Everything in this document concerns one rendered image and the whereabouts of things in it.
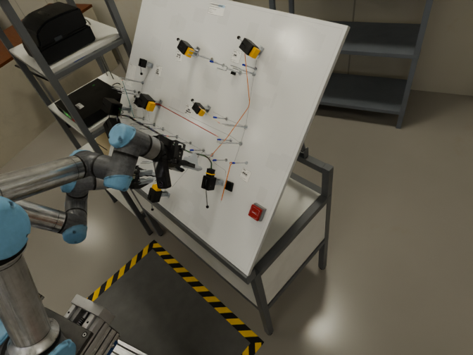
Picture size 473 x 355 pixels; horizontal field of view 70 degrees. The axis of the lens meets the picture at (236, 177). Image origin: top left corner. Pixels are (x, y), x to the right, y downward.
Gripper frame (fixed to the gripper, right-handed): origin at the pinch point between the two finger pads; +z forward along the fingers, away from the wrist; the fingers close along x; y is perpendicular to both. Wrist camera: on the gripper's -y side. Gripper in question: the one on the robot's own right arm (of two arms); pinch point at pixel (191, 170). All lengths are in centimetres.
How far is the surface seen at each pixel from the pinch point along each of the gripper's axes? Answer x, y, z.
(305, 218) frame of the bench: -22, -9, 63
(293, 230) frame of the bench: -18, -16, 58
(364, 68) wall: -16, 168, 232
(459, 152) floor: -93, 69, 225
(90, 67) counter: 304, 190, 135
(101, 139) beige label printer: 115, 39, 40
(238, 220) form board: -5.5, -14.9, 28.5
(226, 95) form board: -2.9, 37.0, 14.2
